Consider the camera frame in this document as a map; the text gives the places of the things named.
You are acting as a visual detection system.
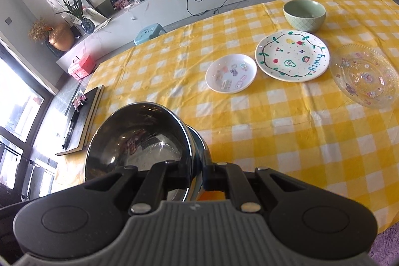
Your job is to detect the yellow checked tablecloth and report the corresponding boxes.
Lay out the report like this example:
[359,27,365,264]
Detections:
[54,0,399,235]

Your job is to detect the wooden coffee table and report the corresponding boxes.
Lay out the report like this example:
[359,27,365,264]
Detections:
[55,85,105,156]

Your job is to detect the stainless steel bowl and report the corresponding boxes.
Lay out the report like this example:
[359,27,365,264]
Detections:
[84,101,212,202]

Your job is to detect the red gift box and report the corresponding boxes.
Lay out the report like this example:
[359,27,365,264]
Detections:
[68,54,96,80]

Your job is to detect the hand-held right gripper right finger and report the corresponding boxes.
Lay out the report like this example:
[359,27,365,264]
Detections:
[202,162,302,214]

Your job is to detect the clear glass sticker plate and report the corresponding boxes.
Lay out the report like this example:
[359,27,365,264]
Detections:
[330,44,399,110]

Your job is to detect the green plant in glass vase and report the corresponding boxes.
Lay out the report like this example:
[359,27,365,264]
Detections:
[55,0,96,35]

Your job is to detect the gold round vase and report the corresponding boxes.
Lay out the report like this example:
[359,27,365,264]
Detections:
[48,23,76,51]

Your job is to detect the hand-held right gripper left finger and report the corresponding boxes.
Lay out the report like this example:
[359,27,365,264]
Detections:
[84,161,188,215]

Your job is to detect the small white sticker plate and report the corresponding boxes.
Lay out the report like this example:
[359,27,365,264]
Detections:
[205,53,258,94]

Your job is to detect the light blue stool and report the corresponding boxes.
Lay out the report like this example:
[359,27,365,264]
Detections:
[134,23,166,47]

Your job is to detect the white fruit pattern plate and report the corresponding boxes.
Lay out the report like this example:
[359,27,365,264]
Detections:
[255,30,330,83]

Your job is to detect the dried flower bunch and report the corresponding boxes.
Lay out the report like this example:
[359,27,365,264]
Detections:
[28,18,52,42]

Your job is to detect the green ceramic bowl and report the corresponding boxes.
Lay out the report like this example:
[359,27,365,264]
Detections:
[283,0,327,33]

